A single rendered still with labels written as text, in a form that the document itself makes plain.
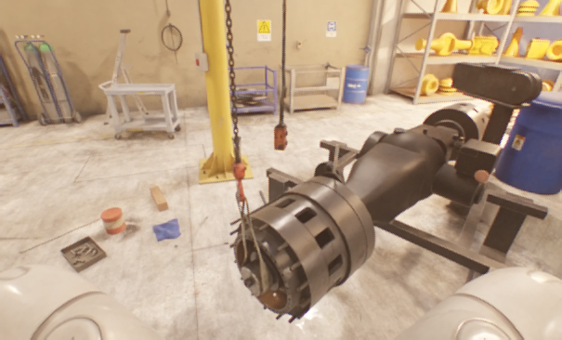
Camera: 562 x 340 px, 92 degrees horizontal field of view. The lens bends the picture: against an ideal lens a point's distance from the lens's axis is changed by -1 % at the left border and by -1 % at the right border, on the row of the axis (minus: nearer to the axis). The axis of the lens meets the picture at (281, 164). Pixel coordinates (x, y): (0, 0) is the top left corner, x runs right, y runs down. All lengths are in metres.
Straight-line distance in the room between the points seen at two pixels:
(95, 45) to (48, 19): 0.81
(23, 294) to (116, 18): 6.56
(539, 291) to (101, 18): 6.97
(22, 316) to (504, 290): 0.67
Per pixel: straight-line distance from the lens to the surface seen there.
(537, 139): 3.43
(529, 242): 3.55
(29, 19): 7.33
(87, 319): 0.44
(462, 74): 3.50
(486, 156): 2.17
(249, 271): 1.31
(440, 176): 2.28
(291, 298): 1.27
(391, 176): 1.87
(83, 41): 7.10
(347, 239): 1.36
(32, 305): 0.53
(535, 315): 0.54
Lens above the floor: 1.90
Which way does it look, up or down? 28 degrees down
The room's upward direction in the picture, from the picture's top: 1 degrees clockwise
